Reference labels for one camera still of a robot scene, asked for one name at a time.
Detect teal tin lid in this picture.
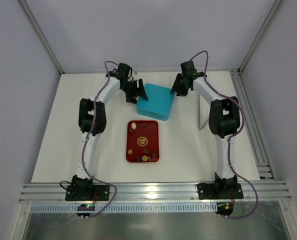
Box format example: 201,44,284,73
136,83,175,121

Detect metal tongs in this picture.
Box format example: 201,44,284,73
196,93,208,131

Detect brown square chocolate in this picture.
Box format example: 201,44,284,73
139,122,147,129

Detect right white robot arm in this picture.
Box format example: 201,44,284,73
170,60,241,200

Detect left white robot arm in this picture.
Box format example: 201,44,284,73
65,60,149,201

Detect white oval chocolate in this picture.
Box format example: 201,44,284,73
131,122,137,129

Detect foil-wrapped round chocolate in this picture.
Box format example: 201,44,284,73
136,156,142,162

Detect golden scalloped round chocolate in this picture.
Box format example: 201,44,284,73
141,155,148,162

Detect red rectangular tray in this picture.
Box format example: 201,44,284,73
125,120,160,163

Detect right side aluminium rail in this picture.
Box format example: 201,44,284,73
230,70,276,181

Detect aluminium rail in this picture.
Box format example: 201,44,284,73
230,70,276,181
19,180,292,204

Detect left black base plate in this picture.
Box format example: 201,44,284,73
65,184,110,202

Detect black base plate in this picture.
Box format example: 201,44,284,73
65,184,110,202
196,182,244,200

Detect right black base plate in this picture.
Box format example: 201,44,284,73
196,182,244,200

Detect white slotted cable duct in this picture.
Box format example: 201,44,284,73
30,202,218,214

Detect aluminium front rail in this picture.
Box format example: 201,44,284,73
19,180,292,204

